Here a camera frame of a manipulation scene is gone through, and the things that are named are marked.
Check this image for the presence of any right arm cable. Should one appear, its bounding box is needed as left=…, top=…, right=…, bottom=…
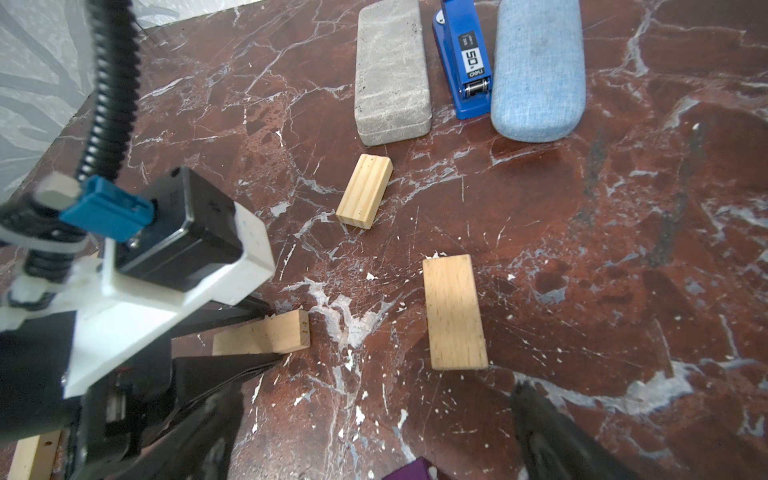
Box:
left=0, top=0, right=142, bottom=289

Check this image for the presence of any grey glasses case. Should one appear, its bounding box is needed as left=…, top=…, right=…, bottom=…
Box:
left=354, top=1, right=432, bottom=146

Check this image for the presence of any purple block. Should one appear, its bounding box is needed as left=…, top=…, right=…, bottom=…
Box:
left=383, top=458, right=438, bottom=480

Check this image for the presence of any light blue glasses case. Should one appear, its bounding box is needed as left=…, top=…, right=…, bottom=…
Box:
left=491, top=0, right=586, bottom=143

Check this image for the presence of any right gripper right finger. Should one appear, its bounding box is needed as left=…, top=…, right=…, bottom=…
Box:
left=511, top=382, right=639, bottom=480

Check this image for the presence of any ribbed wood block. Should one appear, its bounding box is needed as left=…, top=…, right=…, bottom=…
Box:
left=335, top=154, right=393, bottom=230

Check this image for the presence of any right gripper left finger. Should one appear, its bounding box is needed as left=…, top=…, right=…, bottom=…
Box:
left=77, top=353, right=282, bottom=479

